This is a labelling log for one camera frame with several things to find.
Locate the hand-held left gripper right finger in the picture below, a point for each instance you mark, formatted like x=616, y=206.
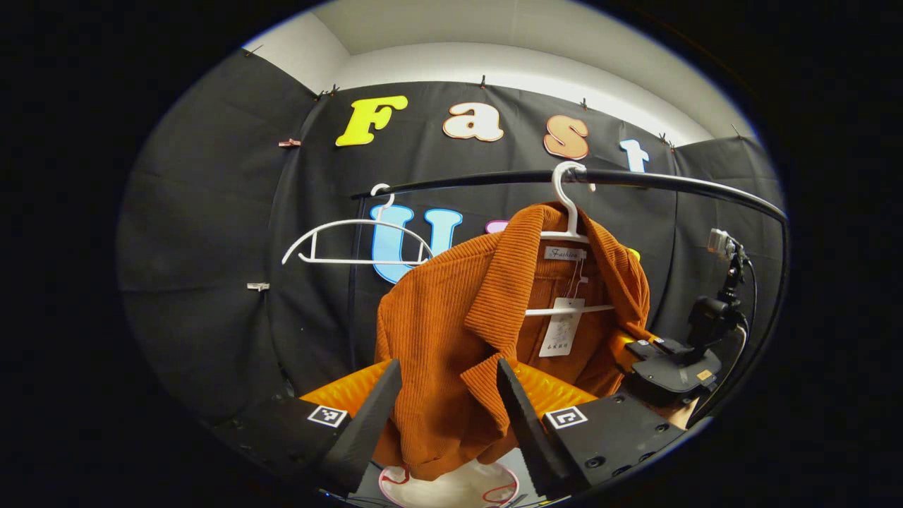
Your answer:
x=540, y=437

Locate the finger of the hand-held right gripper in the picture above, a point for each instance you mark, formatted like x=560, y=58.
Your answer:
x=645, y=347

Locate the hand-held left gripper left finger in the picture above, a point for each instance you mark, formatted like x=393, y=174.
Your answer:
x=356, y=437

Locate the white plastic clothes hanger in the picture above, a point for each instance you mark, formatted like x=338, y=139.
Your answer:
x=570, y=219
x=353, y=261

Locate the black backdrop cloth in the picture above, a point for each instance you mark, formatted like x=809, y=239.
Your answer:
x=197, y=282

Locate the pink cloth clip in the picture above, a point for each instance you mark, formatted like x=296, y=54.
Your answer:
x=289, y=142

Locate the row of black cloth clips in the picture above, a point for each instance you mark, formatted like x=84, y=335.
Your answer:
x=482, y=82

